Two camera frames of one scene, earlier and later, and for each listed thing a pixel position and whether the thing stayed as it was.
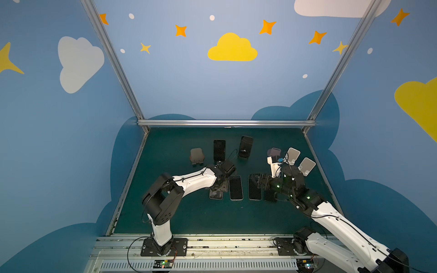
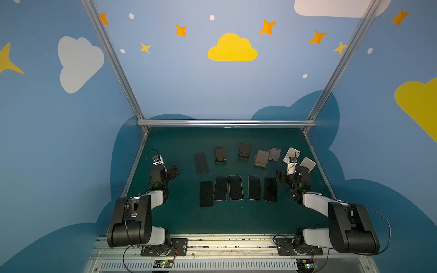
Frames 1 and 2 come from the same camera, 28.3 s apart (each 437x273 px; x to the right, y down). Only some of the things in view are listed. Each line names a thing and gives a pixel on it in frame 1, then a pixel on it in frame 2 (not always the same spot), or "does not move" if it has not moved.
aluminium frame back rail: (226, 122) does not move
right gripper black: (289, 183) → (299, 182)
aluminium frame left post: (93, 13) does not move
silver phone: (235, 187) does not move
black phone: (269, 195) does not move
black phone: (219, 150) → (201, 162)
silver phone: (255, 187) does not move
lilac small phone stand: (273, 152) does not move
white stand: (291, 156) does not move
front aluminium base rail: (122, 253) does not move
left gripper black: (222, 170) → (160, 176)
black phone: (246, 145) → (206, 194)
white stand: (306, 166) does not move
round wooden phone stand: (196, 156) → (261, 158)
